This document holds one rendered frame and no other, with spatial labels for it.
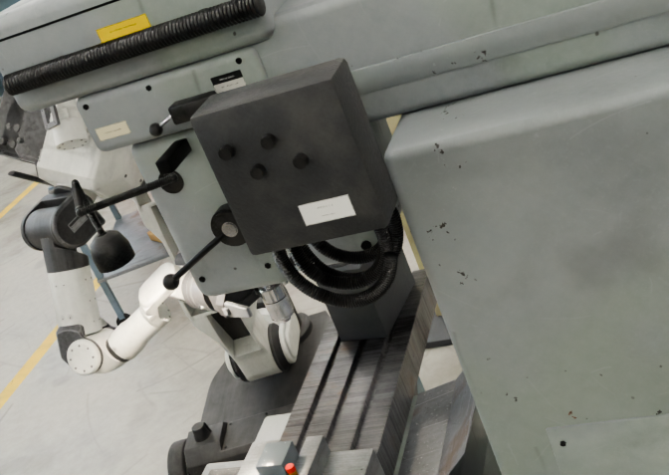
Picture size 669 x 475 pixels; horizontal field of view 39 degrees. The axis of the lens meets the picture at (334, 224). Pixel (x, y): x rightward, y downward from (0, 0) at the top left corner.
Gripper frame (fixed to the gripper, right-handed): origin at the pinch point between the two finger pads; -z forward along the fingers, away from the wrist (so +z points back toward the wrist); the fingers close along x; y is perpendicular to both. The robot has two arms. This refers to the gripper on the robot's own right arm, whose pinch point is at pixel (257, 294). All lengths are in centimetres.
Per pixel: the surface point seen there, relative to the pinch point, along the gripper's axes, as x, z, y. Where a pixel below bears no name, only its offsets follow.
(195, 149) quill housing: -7.7, -12.6, -35.1
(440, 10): 10, -54, -46
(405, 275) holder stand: 45, 6, 27
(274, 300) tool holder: -1.8, -6.7, -0.6
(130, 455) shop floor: 38, 183, 124
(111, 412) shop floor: 55, 219, 124
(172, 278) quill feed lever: -16.0, -2.0, -14.8
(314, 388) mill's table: 8.2, 7.6, 31.4
